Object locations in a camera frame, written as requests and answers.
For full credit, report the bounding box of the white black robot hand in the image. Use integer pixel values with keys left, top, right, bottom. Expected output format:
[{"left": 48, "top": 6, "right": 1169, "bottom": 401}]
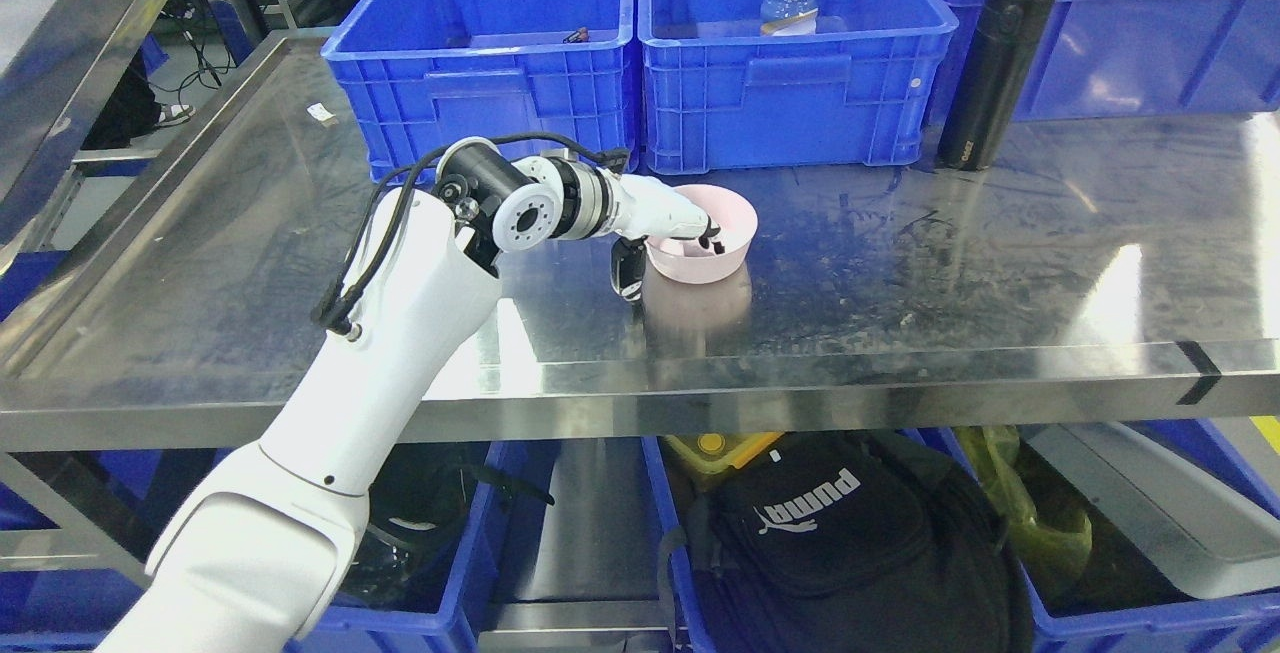
[{"left": 603, "top": 174, "right": 721, "bottom": 303}]

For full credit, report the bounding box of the pink plastic bowl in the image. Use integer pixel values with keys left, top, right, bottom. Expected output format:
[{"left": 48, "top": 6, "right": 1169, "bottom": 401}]
[{"left": 646, "top": 184, "right": 758, "bottom": 286}]

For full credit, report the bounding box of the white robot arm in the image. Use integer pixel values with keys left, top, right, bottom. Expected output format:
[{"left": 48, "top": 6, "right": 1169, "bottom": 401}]
[{"left": 99, "top": 137, "right": 636, "bottom": 652}]

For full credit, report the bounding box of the blue plastic crate middle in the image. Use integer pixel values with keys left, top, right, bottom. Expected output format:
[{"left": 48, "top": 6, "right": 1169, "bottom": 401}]
[{"left": 636, "top": 0, "right": 957, "bottom": 175}]

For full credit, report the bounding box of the blue plastic crate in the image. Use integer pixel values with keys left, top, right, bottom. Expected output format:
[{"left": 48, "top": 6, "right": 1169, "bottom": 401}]
[
  {"left": 636, "top": 0, "right": 957, "bottom": 175},
  {"left": 925, "top": 0, "right": 1279, "bottom": 125},
  {"left": 321, "top": 0, "right": 641, "bottom": 181}
]

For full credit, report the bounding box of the stainless steel shelf rack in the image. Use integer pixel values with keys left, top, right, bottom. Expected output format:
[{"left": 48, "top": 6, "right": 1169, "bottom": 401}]
[{"left": 3, "top": 32, "right": 1277, "bottom": 472}]

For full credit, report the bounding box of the small dark object in crate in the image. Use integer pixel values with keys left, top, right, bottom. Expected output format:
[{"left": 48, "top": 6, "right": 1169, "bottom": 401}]
[{"left": 562, "top": 27, "right": 590, "bottom": 44}]

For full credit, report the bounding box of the blue plastic crate left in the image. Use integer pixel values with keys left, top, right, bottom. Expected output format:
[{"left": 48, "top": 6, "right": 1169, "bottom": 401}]
[{"left": 321, "top": 0, "right": 641, "bottom": 181}]

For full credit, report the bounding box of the yellow black tool case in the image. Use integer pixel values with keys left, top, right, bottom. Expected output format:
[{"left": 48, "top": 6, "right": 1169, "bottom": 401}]
[{"left": 660, "top": 431, "right": 785, "bottom": 490}]

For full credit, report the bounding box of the white paper scrap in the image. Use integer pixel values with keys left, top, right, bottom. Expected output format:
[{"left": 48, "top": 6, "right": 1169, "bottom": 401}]
[{"left": 306, "top": 102, "right": 337, "bottom": 125}]

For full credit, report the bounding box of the black helmet in bin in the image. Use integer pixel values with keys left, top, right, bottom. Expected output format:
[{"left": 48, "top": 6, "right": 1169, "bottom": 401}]
[{"left": 340, "top": 443, "right": 556, "bottom": 609}]

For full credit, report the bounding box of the blue lower bin left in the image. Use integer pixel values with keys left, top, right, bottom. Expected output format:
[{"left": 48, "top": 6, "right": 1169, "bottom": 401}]
[{"left": 285, "top": 442, "right": 558, "bottom": 652}]

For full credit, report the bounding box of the blue bin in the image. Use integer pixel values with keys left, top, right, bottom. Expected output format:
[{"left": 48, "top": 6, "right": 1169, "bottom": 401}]
[
  {"left": 285, "top": 442, "right": 558, "bottom": 652},
  {"left": 905, "top": 417, "right": 1280, "bottom": 653}
]

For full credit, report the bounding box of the black puma backpack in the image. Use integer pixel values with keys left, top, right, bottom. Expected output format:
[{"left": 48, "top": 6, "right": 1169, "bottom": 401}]
[{"left": 644, "top": 430, "right": 1036, "bottom": 652}]

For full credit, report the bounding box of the black thermos flask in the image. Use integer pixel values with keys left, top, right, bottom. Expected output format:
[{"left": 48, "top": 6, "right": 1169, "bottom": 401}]
[{"left": 937, "top": 0, "right": 1056, "bottom": 172}]

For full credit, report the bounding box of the blue plastic crate right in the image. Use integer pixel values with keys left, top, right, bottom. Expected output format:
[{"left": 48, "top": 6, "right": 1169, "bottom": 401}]
[{"left": 925, "top": 0, "right": 1279, "bottom": 125}]

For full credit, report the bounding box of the green plastic bag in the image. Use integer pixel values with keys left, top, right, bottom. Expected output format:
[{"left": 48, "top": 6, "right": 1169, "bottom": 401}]
[{"left": 952, "top": 425, "right": 1094, "bottom": 606}]

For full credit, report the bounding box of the grey laptop lid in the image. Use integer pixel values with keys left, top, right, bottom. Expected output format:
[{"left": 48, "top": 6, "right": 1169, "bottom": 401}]
[{"left": 1023, "top": 423, "right": 1279, "bottom": 601}]

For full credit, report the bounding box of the blue lower bin right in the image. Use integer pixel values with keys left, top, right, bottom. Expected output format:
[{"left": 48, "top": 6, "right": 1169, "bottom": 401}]
[{"left": 905, "top": 417, "right": 1280, "bottom": 653}]

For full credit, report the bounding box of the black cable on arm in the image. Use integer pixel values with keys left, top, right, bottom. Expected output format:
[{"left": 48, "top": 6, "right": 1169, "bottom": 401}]
[{"left": 312, "top": 131, "right": 634, "bottom": 334}]

